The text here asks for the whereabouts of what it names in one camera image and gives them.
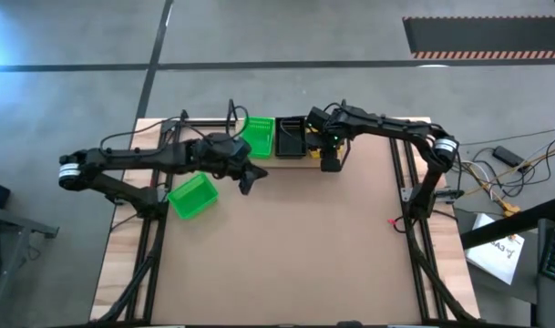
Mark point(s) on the black power adapter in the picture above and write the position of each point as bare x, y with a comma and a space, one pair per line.
508, 156

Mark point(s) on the black hazard-striped floor mat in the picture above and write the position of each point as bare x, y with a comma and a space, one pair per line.
486, 36

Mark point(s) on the wooden shelf with black frame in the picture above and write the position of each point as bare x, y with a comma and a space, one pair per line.
290, 163

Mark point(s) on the grey metal stand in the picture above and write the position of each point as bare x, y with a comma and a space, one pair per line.
13, 218

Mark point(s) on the brown hardboard sheet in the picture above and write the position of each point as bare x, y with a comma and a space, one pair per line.
281, 273

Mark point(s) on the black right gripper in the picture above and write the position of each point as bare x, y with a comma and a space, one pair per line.
329, 132

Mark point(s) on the grey desk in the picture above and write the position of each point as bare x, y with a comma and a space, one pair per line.
548, 310

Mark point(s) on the white printed box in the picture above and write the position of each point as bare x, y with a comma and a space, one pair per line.
491, 259

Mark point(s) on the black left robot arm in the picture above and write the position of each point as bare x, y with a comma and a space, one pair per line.
131, 157

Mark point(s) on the black aluminium table frame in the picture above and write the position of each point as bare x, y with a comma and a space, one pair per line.
213, 123

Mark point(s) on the green plastic basket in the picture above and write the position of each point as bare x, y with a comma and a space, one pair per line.
261, 136
192, 197

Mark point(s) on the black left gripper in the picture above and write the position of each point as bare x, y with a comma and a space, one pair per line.
224, 155

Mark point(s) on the black plastic basket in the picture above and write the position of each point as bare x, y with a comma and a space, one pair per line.
290, 146

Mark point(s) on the black desk beam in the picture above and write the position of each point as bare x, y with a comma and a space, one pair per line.
509, 224

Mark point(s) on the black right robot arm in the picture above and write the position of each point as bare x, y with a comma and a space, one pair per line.
395, 129

